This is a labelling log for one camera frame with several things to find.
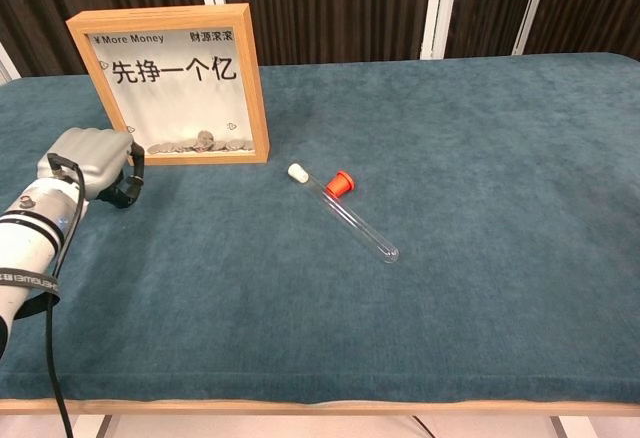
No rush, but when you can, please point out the wooden framed coin bank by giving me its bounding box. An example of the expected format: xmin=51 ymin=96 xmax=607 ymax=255
xmin=65 ymin=2 xmax=271 ymax=167

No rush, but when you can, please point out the clear glass test tube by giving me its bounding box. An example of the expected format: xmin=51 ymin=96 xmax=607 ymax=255
xmin=302 ymin=170 xmax=401 ymax=265

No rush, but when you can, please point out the white table leg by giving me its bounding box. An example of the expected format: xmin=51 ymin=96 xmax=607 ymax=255
xmin=549 ymin=415 xmax=596 ymax=438
xmin=69 ymin=413 xmax=114 ymax=438

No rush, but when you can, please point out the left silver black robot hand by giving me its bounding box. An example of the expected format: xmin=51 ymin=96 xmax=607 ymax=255
xmin=37 ymin=126 xmax=146 ymax=210

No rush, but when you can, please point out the red plastic cap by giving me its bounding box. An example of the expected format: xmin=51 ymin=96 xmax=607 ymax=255
xmin=325 ymin=170 xmax=357 ymax=198

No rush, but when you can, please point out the blue table cloth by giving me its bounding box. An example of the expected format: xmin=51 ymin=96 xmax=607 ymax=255
xmin=0 ymin=51 xmax=640 ymax=404

